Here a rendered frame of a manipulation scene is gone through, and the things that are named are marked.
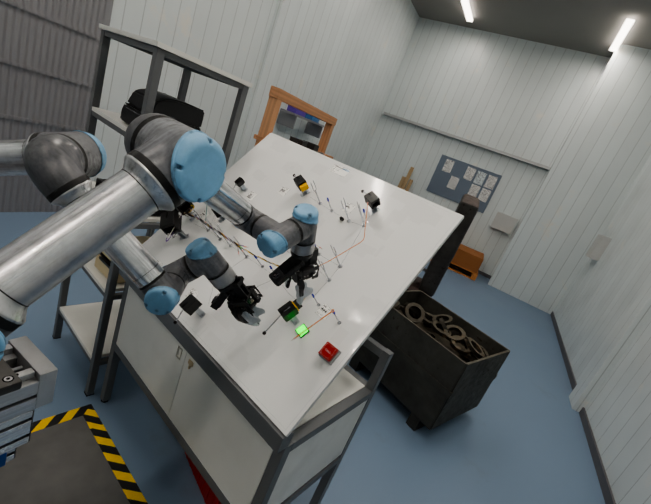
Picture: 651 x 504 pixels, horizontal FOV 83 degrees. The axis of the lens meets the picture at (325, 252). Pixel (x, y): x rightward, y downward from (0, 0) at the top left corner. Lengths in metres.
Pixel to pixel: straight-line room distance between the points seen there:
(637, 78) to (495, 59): 2.75
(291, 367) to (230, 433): 0.37
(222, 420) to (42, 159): 1.04
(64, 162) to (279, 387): 0.88
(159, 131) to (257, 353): 0.90
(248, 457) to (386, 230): 0.98
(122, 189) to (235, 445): 1.10
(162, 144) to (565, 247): 8.61
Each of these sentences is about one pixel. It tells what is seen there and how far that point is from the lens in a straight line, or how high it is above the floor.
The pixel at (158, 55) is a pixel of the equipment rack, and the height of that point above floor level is 1.80.
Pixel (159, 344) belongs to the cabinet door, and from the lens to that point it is 1.84.
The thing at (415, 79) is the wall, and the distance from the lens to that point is 10.44.
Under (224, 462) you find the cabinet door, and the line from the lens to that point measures 1.63.
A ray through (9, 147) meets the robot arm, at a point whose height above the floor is 1.46.
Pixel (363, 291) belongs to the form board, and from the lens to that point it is 1.37.
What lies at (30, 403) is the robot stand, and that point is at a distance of 1.01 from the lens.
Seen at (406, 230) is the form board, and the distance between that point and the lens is 1.50.
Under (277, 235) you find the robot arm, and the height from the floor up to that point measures 1.47.
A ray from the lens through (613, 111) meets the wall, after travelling 9.18.
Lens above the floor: 1.75
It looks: 17 degrees down
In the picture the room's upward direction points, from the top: 21 degrees clockwise
